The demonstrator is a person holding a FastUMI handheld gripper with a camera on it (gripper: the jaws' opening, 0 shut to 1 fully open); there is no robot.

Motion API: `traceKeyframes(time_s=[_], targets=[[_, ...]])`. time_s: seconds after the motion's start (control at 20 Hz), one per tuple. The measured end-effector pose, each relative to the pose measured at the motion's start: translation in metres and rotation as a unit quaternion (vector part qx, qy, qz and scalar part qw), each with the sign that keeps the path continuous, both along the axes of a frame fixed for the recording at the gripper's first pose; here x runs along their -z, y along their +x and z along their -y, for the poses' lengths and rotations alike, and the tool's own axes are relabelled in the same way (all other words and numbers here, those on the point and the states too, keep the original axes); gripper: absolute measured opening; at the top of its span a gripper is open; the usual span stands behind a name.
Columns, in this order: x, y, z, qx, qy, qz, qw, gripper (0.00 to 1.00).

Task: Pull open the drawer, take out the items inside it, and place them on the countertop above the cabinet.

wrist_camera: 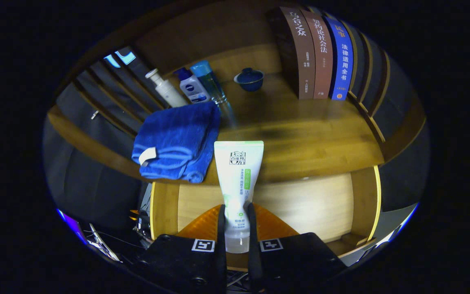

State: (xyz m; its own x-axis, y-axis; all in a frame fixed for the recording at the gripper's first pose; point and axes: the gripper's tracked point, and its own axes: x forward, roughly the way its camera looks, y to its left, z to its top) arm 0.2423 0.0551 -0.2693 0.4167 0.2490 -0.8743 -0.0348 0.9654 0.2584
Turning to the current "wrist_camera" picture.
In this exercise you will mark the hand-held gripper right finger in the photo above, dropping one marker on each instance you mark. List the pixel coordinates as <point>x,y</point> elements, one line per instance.
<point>253,261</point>

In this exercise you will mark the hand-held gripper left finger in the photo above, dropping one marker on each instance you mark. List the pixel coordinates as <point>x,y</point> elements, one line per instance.
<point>221,253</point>

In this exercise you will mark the wooden drawer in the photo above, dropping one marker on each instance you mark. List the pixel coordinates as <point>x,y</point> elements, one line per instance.
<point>308,204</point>

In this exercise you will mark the white facial cleanser tube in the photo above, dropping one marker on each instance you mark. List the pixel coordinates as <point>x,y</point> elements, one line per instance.
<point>239,171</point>

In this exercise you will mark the wooden countertop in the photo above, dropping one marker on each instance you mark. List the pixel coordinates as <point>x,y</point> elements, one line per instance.
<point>300,134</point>

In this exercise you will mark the wooden cabinet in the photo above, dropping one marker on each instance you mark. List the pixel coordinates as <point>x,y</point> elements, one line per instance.
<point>218,45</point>

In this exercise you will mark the folded blue towel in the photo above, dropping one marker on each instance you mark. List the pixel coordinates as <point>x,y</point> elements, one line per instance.
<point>178,134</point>

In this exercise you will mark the small white blue-capped bottle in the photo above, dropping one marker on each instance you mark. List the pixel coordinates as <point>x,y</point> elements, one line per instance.
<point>192,87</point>

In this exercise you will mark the white pump bottle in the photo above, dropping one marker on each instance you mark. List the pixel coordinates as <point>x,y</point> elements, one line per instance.
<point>169,92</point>

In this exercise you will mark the tall teal bottle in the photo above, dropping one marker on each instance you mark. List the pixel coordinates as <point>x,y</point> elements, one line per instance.
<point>208,79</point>

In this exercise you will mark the blue lidded tea bowl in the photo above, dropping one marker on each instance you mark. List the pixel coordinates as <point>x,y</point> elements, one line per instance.
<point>249,79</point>

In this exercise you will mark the metal clip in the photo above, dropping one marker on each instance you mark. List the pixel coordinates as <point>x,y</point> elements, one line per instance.
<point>94,114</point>

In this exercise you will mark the dark brown book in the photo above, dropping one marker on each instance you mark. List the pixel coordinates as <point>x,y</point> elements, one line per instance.
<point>300,53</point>

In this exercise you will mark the light brown book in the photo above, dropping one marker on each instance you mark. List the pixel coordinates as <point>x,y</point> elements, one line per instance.
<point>320,53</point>

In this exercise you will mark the blue book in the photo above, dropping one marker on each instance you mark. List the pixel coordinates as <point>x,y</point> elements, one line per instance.
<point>342,57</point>

